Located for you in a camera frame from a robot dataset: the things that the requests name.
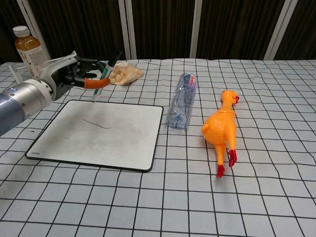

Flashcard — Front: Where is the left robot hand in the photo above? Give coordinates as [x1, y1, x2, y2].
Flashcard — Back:
[38, 51, 111, 101]

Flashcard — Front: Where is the orange rubber chicken toy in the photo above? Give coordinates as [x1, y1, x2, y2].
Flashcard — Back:
[201, 89, 240, 178]

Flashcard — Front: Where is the white wire mesh basket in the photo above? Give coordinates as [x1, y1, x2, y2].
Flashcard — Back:
[8, 50, 79, 84]

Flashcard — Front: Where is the white black checked tablecloth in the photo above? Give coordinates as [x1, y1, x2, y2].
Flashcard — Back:
[0, 58, 316, 237]

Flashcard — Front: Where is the amber tea bottle white cap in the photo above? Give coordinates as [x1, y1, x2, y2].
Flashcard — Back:
[12, 26, 50, 80]

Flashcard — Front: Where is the white drawing board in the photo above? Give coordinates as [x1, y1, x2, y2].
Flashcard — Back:
[25, 99, 164, 173]

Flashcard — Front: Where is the clear bag of beige snacks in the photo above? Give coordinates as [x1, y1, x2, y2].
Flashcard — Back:
[108, 61, 144, 86]

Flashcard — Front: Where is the clear plastic water bottle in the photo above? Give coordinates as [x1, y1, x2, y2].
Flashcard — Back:
[166, 72, 199, 130]

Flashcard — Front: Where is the green black marker pen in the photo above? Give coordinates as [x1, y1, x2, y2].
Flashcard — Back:
[92, 48, 122, 102]

